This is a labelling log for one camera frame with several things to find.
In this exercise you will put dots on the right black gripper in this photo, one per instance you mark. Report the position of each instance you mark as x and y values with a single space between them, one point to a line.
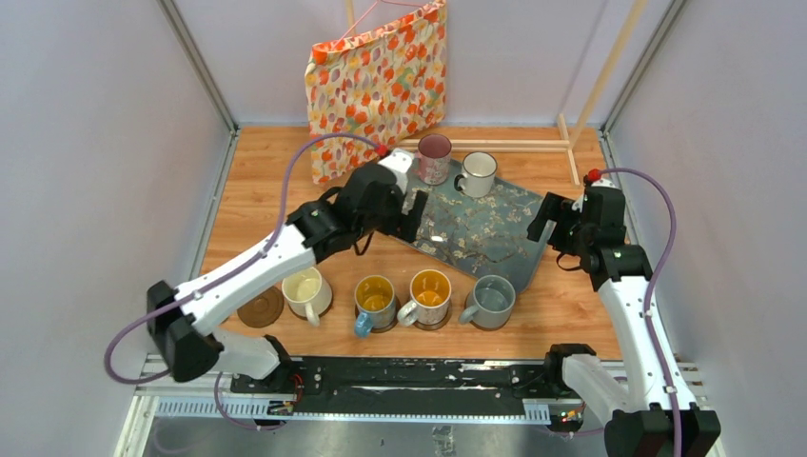
560 210

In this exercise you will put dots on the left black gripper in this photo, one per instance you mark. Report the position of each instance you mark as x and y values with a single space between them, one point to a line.
403 225

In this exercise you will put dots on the blue butterfly mug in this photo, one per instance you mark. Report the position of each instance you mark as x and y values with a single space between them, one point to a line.
375 293

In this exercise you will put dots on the white floral mug yellow inside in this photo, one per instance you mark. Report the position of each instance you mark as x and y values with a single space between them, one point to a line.
429 298

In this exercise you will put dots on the cream ribbed mug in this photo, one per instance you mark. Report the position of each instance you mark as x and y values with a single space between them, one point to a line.
308 292

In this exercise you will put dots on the grey ceramic mug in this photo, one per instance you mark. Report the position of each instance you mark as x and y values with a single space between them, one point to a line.
489 304

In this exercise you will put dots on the brown round coaster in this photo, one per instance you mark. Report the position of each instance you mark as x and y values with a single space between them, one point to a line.
325 311
364 320
433 327
263 310

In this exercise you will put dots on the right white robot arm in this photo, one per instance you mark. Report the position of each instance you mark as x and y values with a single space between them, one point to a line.
654 413

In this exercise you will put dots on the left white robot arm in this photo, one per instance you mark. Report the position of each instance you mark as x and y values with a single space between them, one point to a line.
184 321

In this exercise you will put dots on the pink mug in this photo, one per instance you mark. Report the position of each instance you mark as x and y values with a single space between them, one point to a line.
434 154

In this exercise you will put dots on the blue floral serving tray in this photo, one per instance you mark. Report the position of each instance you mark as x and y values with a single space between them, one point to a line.
479 237

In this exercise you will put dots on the floral fabric bag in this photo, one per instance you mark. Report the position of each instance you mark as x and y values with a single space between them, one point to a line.
385 84

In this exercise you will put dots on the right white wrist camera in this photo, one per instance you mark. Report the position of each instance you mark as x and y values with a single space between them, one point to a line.
602 183

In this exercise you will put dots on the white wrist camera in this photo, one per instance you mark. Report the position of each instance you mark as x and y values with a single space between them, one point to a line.
602 183
399 161

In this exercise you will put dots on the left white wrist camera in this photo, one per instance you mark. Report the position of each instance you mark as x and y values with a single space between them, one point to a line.
399 161

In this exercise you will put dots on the white mug black handle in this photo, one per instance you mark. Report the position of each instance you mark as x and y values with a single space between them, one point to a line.
477 175

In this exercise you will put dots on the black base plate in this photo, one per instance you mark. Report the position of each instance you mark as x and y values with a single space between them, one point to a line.
412 387

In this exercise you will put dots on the aluminium rail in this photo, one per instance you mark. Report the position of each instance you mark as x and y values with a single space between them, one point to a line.
208 395

